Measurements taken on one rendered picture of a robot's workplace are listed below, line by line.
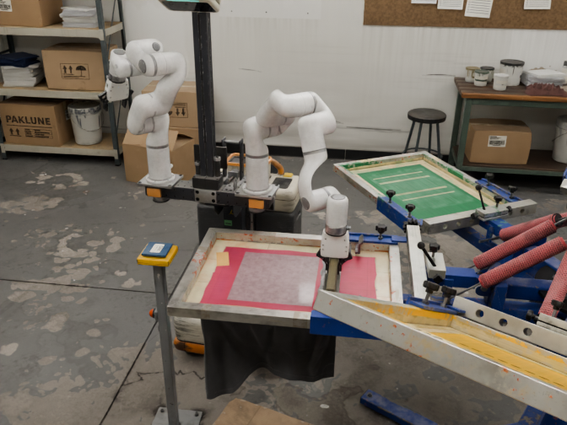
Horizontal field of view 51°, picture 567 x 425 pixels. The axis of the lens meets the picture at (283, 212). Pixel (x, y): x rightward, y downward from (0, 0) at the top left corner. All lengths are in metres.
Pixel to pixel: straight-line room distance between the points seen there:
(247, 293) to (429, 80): 4.04
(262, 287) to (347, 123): 3.93
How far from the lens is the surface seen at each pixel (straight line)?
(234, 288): 2.19
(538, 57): 5.99
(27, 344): 3.73
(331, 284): 2.03
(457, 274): 2.20
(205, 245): 2.40
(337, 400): 3.15
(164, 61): 2.35
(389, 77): 5.84
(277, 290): 2.17
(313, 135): 2.08
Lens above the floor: 2.15
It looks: 26 degrees down
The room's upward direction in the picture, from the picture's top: 1 degrees clockwise
